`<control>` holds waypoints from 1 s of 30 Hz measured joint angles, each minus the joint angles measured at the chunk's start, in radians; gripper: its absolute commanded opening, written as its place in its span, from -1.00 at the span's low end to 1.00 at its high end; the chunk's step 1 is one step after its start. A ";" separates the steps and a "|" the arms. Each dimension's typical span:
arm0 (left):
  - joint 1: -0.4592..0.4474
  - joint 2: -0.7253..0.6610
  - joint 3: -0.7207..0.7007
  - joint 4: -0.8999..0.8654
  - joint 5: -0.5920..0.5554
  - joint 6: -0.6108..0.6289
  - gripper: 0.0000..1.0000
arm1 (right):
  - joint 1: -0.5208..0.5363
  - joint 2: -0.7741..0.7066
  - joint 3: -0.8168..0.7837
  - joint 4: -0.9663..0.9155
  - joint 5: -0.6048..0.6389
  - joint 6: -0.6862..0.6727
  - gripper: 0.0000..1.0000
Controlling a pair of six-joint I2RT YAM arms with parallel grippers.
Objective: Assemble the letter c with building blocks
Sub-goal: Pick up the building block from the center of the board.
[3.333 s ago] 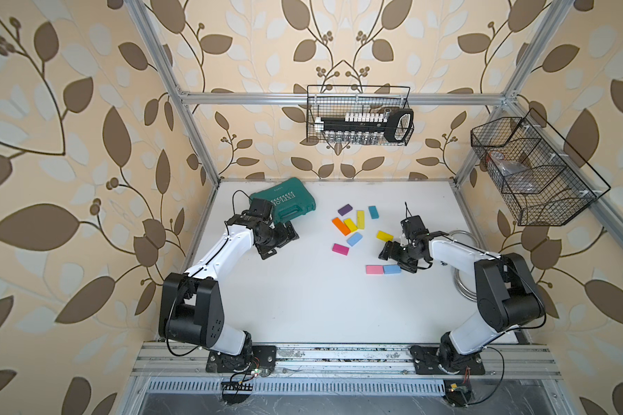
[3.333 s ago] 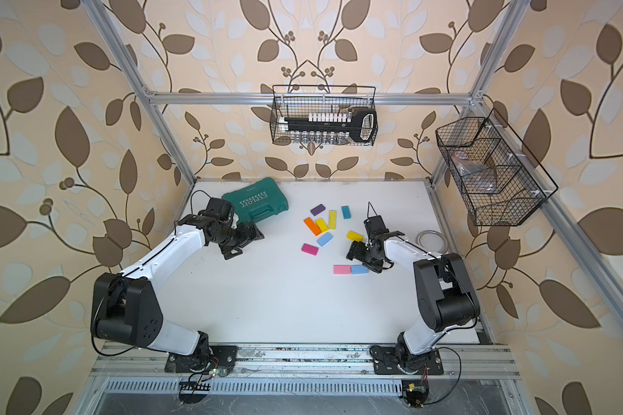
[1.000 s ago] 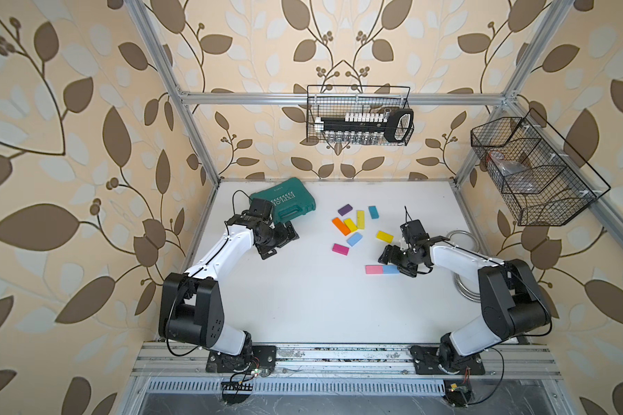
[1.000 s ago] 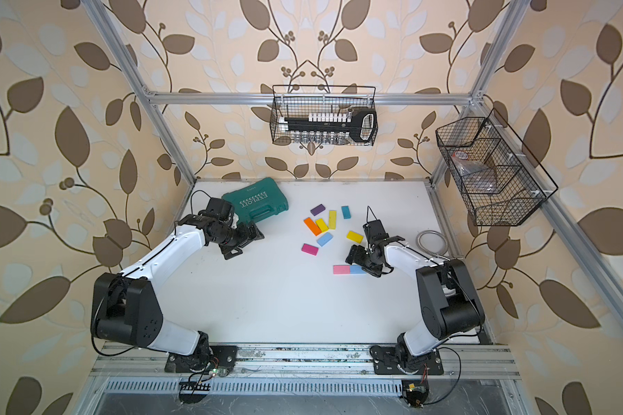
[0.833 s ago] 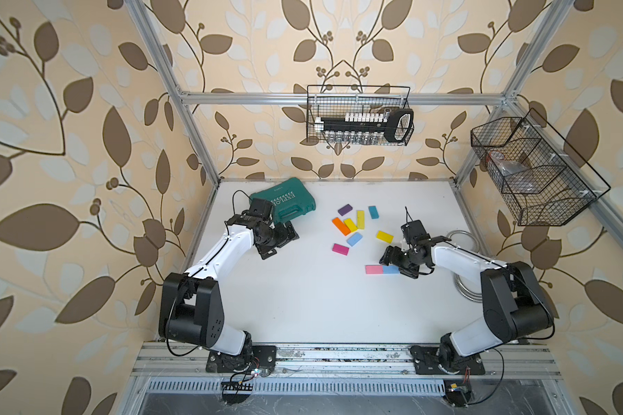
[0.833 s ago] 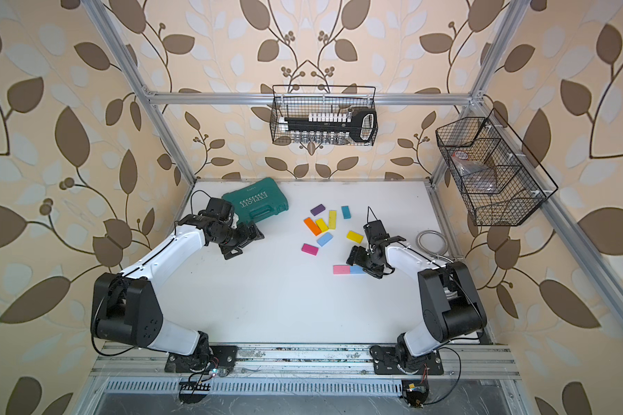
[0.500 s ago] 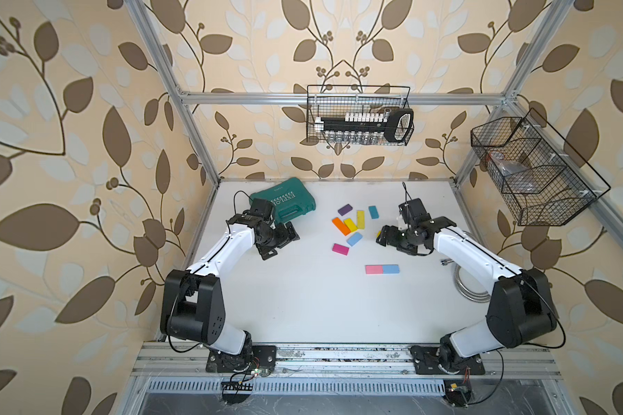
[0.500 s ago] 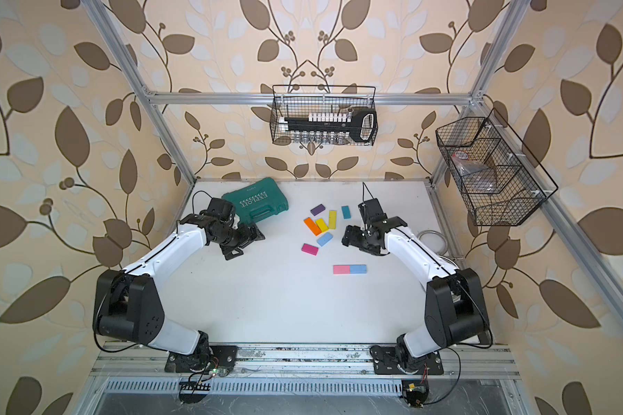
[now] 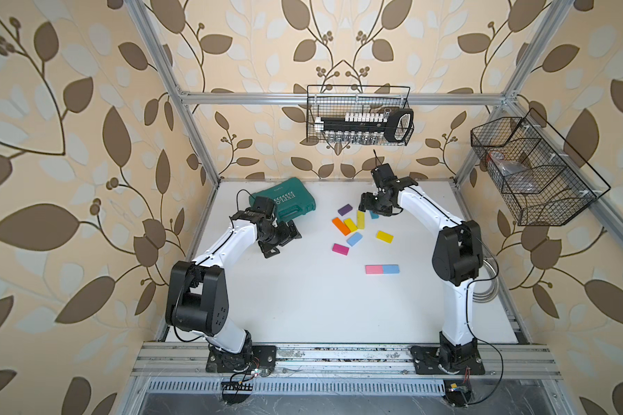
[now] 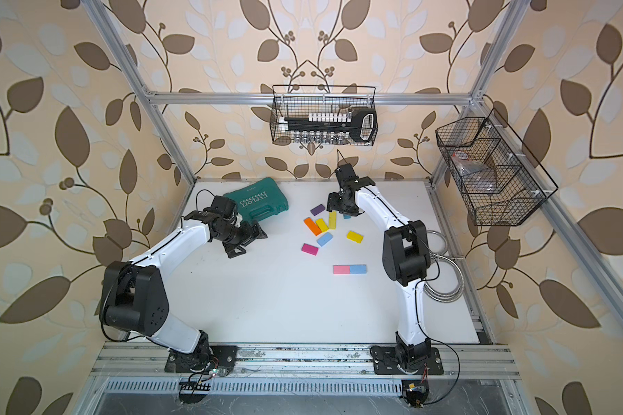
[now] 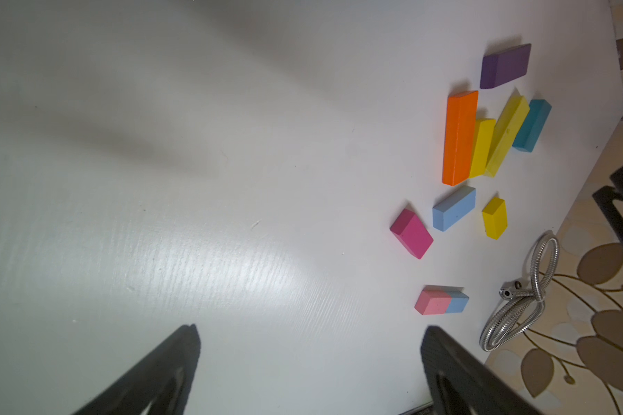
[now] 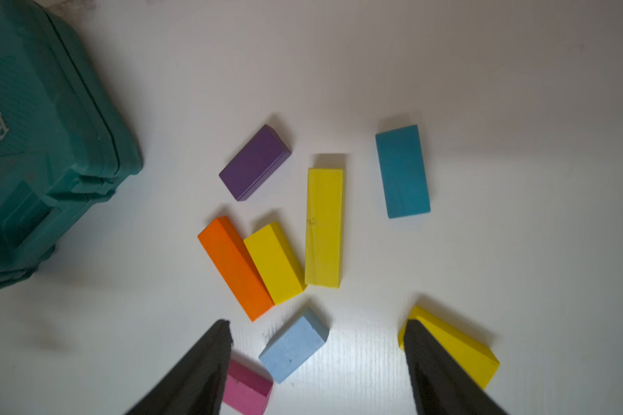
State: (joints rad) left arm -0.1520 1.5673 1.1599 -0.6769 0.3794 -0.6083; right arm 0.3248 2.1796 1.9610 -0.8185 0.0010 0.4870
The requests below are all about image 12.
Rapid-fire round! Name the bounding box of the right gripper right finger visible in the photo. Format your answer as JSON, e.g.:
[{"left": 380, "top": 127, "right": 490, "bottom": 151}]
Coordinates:
[{"left": 403, "top": 320, "right": 505, "bottom": 415}]

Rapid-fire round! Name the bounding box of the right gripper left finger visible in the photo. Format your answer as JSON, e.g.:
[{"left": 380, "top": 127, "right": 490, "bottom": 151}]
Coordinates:
[{"left": 128, "top": 319, "right": 233, "bottom": 414}]

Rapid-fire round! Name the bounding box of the long yellow-green block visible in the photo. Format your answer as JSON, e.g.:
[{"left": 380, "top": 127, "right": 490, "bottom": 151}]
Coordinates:
[{"left": 305, "top": 169, "right": 344, "bottom": 289}]

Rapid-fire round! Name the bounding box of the yellow block right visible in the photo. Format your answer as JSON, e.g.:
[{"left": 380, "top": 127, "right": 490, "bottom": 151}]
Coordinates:
[{"left": 397, "top": 301, "right": 500, "bottom": 389}]

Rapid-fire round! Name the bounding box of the magenta block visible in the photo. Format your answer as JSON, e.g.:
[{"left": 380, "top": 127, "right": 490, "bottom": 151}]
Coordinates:
[{"left": 223, "top": 360, "right": 273, "bottom": 415}]

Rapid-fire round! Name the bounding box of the light blue block upper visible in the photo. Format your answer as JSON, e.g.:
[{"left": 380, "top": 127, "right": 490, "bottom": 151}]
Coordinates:
[{"left": 259, "top": 307, "right": 330, "bottom": 384}]

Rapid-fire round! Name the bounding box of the orange long block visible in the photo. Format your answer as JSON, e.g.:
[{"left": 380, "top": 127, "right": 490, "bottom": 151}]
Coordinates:
[{"left": 197, "top": 216, "right": 274, "bottom": 322}]

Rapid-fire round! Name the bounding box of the yellow block beside orange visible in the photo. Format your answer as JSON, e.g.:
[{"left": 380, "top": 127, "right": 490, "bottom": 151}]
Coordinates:
[{"left": 244, "top": 222, "right": 306, "bottom": 305}]

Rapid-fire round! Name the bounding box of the teal block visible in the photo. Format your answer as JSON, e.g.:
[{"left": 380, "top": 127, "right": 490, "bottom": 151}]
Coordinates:
[{"left": 376, "top": 124, "right": 431, "bottom": 219}]

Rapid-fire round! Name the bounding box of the purple block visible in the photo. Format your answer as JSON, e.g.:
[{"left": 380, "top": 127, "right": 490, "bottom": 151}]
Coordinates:
[{"left": 219, "top": 124, "right": 292, "bottom": 202}]

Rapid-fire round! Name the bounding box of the green plastic tool case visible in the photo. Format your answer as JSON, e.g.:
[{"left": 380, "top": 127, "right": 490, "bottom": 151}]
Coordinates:
[{"left": 0, "top": 1, "right": 143, "bottom": 289}]

